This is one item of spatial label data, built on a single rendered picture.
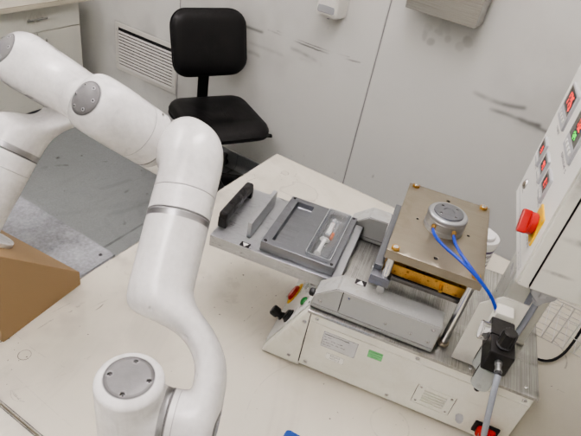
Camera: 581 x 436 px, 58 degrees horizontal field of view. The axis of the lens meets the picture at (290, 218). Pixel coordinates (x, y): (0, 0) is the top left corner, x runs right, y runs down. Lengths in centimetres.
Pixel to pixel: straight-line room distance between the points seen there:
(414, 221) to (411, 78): 154
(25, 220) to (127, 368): 93
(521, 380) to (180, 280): 70
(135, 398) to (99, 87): 46
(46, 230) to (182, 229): 84
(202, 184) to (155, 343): 55
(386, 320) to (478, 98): 160
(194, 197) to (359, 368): 58
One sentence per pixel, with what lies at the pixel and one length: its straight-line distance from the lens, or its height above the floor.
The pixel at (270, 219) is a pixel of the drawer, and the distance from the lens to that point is 120.
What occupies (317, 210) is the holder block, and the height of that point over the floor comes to 100.
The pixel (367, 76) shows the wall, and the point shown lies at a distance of 262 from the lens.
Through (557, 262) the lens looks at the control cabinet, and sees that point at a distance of 92.
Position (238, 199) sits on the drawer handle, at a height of 101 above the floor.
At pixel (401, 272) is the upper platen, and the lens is 104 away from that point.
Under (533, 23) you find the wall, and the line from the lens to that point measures 238.
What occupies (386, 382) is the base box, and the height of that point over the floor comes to 81.
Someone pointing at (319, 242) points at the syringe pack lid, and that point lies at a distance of 111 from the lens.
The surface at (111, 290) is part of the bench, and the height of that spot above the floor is 75.
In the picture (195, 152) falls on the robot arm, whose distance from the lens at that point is 75.
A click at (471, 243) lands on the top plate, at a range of 107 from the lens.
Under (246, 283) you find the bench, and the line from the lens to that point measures 135.
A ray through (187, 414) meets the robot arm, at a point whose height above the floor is 110.
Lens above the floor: 168
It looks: 36 degrees down
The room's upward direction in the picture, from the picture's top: 12 degrees clockwise
